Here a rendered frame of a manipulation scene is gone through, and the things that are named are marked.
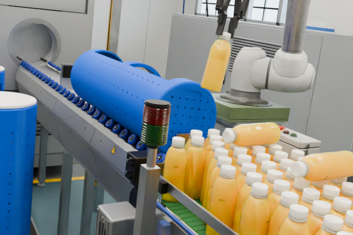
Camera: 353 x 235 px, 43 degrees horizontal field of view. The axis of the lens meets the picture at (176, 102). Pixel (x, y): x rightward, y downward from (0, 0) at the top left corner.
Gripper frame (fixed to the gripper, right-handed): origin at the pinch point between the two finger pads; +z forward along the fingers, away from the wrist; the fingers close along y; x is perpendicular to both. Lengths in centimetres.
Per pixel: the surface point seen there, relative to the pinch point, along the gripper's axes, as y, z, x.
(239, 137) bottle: 0.4, 33.7, 19.9
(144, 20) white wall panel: -222, -71, -523
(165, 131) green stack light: 33, 34, 32
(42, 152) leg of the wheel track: -17, 96, -217
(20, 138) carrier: 42, 58, -60
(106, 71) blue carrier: 13, 24, -60
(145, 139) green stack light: 37, 37, 30
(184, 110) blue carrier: 0.3, 31.0, -12.4
